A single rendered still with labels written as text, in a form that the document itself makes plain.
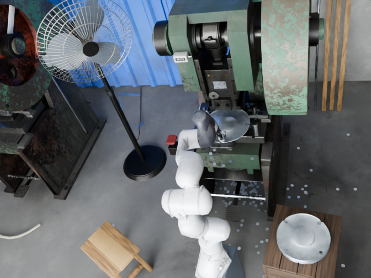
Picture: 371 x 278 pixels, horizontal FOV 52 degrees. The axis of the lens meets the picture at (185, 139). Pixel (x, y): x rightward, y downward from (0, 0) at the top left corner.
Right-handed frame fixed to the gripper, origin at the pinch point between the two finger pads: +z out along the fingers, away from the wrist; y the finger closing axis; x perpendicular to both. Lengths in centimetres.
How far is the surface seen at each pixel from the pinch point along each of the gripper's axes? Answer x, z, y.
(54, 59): 17, -43, -99
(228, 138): 1.9, 4.9, 2.3
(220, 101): 19.4, -6.6, -4.8
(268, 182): -13.5, 34.3, 24.2
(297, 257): -51, 24, 52
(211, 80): 26.9, -17.7, -8.8
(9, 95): -9, -37, -130
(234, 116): 17.9, 12.3, -0.5
